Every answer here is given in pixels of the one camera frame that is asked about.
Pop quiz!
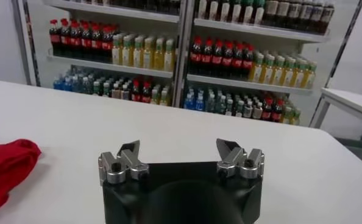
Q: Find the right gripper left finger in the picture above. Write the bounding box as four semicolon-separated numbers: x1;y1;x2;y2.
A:
98;139;150;185

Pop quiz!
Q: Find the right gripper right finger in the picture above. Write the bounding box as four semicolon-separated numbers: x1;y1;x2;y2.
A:
216;138;265;180

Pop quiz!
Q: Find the red t-shirt with bear print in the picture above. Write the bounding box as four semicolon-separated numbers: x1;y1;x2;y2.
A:
0;139;43;220

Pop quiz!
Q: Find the small white cap dark bottle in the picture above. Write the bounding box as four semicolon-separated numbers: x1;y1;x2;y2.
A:
252;100;263;120
233;97;244;118
91;80;102;96
111;82;122;99
121;83;131;100
243;99;254;119
101;81;112;97
225;96;234;116

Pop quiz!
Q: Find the small red cap cola bottle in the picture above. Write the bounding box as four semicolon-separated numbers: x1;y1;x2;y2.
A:
261;97;272;121
141;80;152;103
130;79;142;102
271;99;283;122

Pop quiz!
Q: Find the small green tinted water bottle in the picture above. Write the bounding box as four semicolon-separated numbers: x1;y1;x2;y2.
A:
82;75;93;95
72;74;83;94
216;93;226;115
205;91;216;113

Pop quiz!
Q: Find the small yellow juice bottle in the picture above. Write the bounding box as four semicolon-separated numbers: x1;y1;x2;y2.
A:
291;107;302;126
159;87;171;107
282;105;293;124
151;86;160;105

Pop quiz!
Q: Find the small blue water bottle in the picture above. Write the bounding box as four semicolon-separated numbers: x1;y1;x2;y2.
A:
183;89;196;111
194;90;206;112
52;75;63;91
62;75;73;92

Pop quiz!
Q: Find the white beverage shelf unit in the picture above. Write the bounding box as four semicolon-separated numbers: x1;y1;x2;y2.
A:
173;0;333;127
42;0;186;108

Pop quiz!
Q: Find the white side table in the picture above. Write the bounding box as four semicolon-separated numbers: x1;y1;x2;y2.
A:
308;87;362;142

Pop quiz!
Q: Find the green cap white label bottle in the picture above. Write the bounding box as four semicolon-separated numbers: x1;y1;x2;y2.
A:
241;0;254;24
219;0;231;22
197;0;208;19
208;0;219;21
230;0;242;23
253;0;265;25

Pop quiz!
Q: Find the beige label dark bottle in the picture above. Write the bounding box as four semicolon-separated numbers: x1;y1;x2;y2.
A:
288;0;300;30
277;0;289;29
299;0;312;32
264;0;278;27
322;2;335;35
311;1;323;33

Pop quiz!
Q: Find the grey metal post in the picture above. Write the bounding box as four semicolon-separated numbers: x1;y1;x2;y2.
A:
12;0;42;88
323;0;362;89

